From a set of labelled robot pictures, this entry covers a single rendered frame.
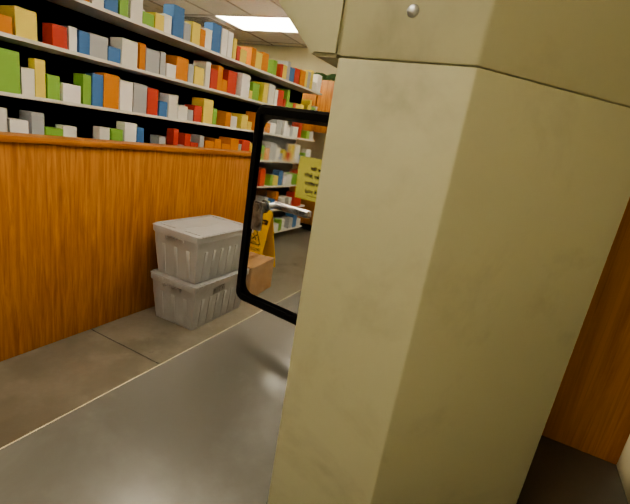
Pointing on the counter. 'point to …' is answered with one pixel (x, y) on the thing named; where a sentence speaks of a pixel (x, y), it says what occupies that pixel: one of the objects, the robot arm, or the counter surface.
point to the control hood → (319, 25)
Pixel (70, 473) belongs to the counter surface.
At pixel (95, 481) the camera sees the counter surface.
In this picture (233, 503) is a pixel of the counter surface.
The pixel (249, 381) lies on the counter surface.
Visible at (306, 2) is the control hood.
